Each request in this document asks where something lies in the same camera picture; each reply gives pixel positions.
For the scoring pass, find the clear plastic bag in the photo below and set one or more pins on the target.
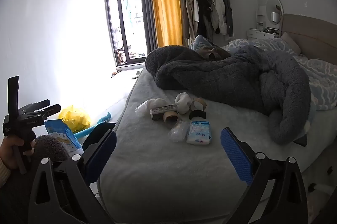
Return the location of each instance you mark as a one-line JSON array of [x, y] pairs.
[[177, 133]]

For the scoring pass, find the white vanity table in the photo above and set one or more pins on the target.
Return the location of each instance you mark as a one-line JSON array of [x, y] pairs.
[[259, 34]]

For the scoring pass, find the white sock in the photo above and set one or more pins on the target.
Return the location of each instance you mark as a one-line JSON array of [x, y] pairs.
[[183, 101], [158, 103]]

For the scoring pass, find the dark grey fleece blanket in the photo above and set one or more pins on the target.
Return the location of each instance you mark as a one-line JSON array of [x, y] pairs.
[[223, 76]]

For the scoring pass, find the blue paper packet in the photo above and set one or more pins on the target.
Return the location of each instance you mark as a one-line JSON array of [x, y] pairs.
[[60, 131]]

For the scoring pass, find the person's left hand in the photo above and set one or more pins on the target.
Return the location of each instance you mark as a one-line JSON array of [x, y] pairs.
[[9, 153]]

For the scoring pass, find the black and white packet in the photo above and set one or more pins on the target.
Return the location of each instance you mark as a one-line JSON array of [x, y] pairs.
[[163, 109]]

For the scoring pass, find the grey fuzzy garment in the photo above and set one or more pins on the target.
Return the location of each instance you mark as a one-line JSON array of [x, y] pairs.
[[50, 147]]

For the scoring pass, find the dark grey hanging clothes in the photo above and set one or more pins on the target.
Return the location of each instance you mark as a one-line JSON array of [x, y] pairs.
[[229, 16]]

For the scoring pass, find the blue and white tissue packet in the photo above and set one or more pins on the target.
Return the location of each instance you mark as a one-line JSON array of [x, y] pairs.
[[198, 134]]

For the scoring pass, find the cardboard tube roll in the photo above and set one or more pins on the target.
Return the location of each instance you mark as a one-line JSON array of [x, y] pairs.
[[174, 115], [203, 105]]

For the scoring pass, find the grey slipper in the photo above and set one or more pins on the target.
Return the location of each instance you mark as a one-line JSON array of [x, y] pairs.
[[135, 75]]

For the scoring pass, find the beige pillow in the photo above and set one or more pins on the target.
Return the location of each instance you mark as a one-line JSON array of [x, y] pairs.
[[291, 42]]

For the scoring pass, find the sliding glass balcony door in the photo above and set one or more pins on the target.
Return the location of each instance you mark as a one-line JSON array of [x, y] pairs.
[[126, 16]]

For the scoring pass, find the black jacket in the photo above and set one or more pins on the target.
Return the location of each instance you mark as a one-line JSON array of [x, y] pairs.
[[202, 13]]

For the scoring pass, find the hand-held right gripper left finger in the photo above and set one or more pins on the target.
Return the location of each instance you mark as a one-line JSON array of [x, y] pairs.
[[102, 151]]

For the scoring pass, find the white desktop shelf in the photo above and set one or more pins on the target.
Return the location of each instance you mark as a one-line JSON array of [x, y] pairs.
[[261, 16]]

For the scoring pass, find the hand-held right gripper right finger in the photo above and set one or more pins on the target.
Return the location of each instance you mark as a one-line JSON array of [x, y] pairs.
[[235, 158]]

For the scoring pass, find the white table lamp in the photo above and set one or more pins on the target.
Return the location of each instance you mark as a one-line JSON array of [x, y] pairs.
[[274, 17]]

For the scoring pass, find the round white mirror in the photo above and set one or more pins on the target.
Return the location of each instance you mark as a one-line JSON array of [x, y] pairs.
[[272, 5]]

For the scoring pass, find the beige coat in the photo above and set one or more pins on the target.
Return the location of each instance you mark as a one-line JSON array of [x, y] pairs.
[[189, 16]]

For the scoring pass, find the yellow plastic bag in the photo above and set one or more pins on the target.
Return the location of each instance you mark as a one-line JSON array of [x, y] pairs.
[[75, 118]]

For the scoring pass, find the small black knob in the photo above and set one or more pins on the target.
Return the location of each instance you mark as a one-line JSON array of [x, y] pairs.
[[312, 188], [329, 170]]

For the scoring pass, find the white jacket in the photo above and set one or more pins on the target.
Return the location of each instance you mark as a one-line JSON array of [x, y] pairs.
[[218, 13]]

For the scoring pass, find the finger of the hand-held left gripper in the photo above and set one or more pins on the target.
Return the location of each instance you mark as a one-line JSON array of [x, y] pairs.
[[39, 104], [51, 110]]

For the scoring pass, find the beige padded headboard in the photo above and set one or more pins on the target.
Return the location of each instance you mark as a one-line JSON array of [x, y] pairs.
[[313, 34]]

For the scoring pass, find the blue patterned cloth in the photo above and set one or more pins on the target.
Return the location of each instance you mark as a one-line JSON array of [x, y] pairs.
[[201, 42]]

